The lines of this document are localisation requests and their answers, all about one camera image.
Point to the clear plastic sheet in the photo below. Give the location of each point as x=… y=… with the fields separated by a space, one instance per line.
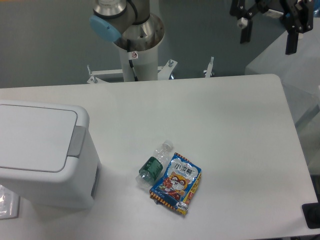
x=9 y=204

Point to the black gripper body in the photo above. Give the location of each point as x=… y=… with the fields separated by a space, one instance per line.
x=295 y=15

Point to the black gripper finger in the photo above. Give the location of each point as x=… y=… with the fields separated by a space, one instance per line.
x=246 y=33
x=292 y=42

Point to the black device at table edge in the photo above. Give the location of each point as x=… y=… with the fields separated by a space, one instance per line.
x=311 y=213

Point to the white plastic trash can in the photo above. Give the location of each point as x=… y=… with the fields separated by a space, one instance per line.
x=34 y=142

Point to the white pedestal base frame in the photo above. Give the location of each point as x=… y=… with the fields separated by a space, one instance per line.
x=165 y=72

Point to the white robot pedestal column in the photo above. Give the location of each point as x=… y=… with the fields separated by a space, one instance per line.
x=140 y=65

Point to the grey trash can push button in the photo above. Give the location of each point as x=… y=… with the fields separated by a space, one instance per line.
x=76 y=141

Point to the crushed clear plastic bottle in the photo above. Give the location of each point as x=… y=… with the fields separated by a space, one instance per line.
x=150 y=171

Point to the blue snack bag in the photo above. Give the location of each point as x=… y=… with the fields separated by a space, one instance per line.
x=179 y=183

